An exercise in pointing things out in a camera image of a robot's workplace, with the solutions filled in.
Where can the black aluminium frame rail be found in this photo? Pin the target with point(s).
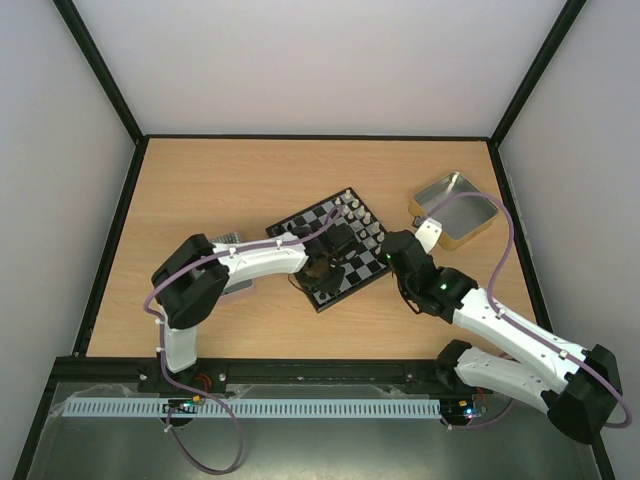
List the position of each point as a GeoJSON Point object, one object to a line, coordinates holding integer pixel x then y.
{"type": "Point", "coordinates": [219, 375]}

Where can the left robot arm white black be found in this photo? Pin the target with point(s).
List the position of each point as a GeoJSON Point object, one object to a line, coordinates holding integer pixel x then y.
{"type": "Point", "coordinates": [187, 287]}

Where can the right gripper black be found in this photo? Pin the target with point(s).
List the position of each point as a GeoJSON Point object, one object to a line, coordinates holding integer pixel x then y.
{"type": "Point", "coordinates": [400, 245]}

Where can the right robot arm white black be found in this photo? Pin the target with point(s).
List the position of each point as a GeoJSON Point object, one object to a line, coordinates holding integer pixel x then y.
{"type": "Point", "coordinates": [575, 387]}

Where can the pink tin with black pieces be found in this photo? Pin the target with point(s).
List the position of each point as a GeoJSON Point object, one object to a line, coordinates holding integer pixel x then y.
{"type": "Point", "coordinates": [238, 286]}

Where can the light blue cable duct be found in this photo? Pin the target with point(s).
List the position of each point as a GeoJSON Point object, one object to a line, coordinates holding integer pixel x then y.
{"type": "Point", "coordinates": [254, 408]}

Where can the black grey chess board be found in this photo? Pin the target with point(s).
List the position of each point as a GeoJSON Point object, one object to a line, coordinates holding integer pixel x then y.
{"type": "Point", "coordinates": [341, 243]}

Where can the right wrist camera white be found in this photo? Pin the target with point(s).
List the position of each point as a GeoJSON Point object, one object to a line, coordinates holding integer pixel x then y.
{"type": "Point", "coordinates": [427, 232]}

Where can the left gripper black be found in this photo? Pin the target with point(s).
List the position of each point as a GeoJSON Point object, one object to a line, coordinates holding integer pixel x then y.
{"type": "Point", "coordinates": [331, 287]}

